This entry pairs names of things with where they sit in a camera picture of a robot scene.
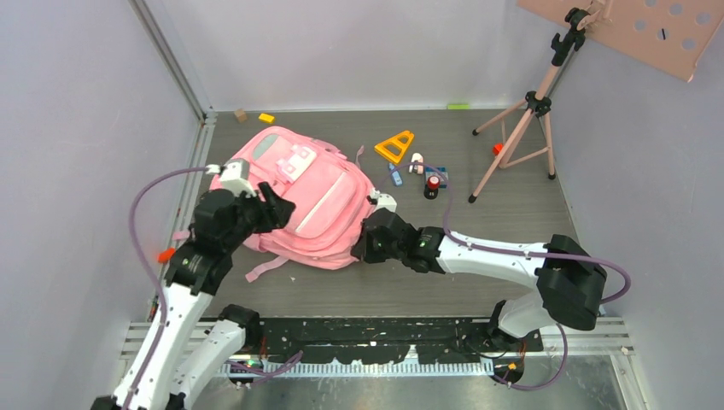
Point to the small wooden block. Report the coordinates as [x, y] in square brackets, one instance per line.
[240, 115]

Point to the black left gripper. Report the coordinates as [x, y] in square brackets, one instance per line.
[276, 211]

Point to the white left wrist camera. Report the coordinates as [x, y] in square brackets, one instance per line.
[233, 176]

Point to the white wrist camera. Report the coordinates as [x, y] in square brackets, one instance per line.
[381, 200]
[233, 176]

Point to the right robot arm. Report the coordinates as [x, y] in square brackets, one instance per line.
[566, 285]

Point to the white pink stapler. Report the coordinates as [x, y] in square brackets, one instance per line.
[416, 166]

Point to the orange clip on frame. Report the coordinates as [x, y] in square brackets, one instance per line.
[165, 256]

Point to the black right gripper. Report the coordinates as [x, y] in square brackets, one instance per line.
[364, 249]

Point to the pink tripod music stand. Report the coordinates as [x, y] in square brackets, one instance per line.
[670, 36]

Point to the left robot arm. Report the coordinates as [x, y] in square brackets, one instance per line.
[161, 377]

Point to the small yellow brick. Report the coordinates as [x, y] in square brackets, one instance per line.
[267, 118]

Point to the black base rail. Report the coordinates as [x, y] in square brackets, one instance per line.
[380, 348]

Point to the blue toy brick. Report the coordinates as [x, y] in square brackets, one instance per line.
[439, 173]

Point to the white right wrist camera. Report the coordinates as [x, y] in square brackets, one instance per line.
[381, 200]

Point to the yellow triangle ruler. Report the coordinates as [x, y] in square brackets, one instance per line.
[395, 148]

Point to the pink student backpack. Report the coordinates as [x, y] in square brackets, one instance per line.
[329, 191]

